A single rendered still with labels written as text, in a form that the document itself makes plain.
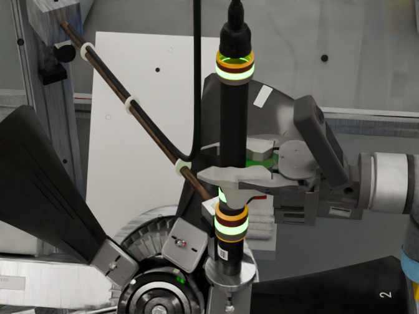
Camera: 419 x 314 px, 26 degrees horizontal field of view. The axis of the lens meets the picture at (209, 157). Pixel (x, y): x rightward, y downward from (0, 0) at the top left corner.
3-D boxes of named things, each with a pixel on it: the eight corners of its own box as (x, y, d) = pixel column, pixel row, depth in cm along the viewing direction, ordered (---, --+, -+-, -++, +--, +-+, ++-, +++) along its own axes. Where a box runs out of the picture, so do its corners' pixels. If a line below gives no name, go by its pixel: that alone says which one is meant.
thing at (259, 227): (204, 209, 194) (204, 202, 193) (273, 214, 193) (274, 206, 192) (199, 237, 188) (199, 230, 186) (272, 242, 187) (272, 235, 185)
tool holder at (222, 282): (189, 257, 129) (187, 207, 123) (231, 239, 132) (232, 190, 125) (221, 299, 123) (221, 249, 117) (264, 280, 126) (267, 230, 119)
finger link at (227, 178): (199, 218, 113) (272, 214, 114) (198, 183, 109) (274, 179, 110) (197, 200, 116) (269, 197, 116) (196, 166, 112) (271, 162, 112)
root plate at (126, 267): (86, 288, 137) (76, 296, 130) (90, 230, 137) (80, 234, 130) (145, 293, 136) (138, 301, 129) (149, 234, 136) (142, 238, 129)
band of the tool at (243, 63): (209, 72, 105) (209, 51, 104) (240, 61, 107) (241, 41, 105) (227, 91, 103) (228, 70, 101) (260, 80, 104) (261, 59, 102)
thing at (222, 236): (209, 225, 122) (209, 218, 121) (236, 214, 123) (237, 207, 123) (225, 245, 119) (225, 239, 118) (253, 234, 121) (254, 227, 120)
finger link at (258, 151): (200, 178, 119) (269, 191, 117) (200, 144, 115) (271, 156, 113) (206, 163, 121) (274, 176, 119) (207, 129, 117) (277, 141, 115)
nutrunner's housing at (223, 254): (211, 281, 129) (211, 0, 99) (234, 271, 130) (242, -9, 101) (224, 299, 126) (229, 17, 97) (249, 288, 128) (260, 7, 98)
